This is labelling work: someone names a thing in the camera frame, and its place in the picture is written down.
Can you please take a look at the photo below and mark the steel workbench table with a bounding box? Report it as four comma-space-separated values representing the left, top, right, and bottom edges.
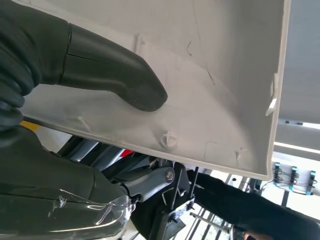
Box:
33, 125, 75, 155

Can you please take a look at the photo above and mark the black teal wall device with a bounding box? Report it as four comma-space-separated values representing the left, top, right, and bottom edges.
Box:
272, 162, 281, 186
290, 166, 299, 191
307, 170, 317, 196

